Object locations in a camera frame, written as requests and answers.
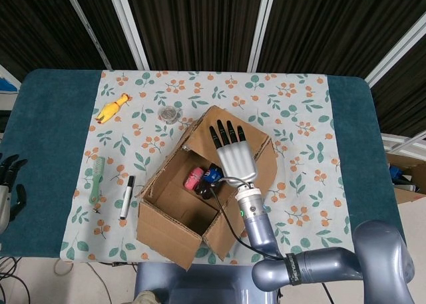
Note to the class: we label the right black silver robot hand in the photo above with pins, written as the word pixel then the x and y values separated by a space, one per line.
pixel 236 161

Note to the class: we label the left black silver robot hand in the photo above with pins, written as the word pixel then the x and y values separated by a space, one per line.
pixel 6 174

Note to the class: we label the brown cardboard shipping box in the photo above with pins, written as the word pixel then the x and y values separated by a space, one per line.
pixel 173 237

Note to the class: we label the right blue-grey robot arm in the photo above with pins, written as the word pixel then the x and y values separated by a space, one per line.
pixel 259 231

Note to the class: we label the open background cardboard box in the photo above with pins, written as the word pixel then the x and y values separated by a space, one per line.
pixel 411 164

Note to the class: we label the cola bottle with blue label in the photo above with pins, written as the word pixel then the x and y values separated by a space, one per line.
pixel 212 175

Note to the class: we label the pink tape roll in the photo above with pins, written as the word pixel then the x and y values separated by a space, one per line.
pixel 194 178

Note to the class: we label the teal fabric table cover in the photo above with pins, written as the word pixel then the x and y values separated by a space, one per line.
pixel 46 151

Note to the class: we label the small glass jar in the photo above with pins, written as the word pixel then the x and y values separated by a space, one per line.
pixel 169 114

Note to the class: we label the floral print tablecloth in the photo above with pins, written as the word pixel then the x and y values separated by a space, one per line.
pixel 309 117

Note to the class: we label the green plastic hair brush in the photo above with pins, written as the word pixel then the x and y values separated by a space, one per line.
pixel 96 181

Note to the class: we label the blue and white sheet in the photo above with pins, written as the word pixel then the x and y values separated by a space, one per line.
pixel 6 81

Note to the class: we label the white marker with black cap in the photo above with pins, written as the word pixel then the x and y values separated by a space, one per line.
pixel 126 199

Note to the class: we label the yellow rubber chicken toy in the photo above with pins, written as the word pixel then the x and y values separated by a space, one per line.
pixel 110 110

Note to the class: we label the blue-grey robot torso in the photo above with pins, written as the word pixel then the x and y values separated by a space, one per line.
pixel 199 287

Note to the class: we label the white metal post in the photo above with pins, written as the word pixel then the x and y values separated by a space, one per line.
pixel 396 51
pixel 261 28
pixel 128 28
pixel 88 28

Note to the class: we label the white metal frame rail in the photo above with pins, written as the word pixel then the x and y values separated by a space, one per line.
pixel 406 144

